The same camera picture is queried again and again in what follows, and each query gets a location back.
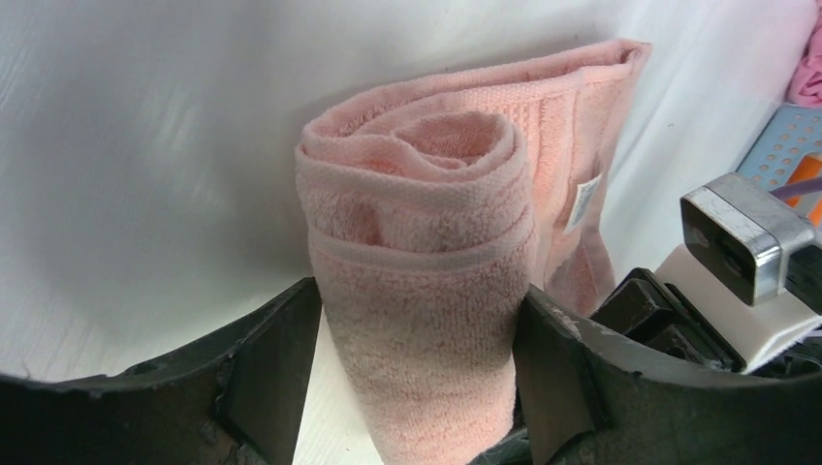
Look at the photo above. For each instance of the light pink towel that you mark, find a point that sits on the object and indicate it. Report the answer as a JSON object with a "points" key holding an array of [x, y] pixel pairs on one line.
{"points": [[432, 206]]}

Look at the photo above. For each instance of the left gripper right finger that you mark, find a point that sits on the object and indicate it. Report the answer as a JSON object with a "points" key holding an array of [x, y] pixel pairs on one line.
{"points": [[592, 396]]}

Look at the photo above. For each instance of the pink crumpled towel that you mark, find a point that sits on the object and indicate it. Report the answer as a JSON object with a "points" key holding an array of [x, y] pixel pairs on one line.
{"points": [[804, 89]]}

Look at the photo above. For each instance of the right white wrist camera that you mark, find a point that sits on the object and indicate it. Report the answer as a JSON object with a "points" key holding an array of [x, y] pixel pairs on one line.
{"points": [[748, 265]]}

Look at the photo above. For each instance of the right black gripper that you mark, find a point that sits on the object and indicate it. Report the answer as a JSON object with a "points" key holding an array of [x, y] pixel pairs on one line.
{"points": [[659, 316]]}

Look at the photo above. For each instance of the blue plastic basket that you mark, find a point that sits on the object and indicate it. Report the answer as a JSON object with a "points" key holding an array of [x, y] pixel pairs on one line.
{"points": [[789, 136]]}

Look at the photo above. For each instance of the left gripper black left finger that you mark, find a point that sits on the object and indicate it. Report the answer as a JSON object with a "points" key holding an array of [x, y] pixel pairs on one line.
{"points": [[234, 396]]}

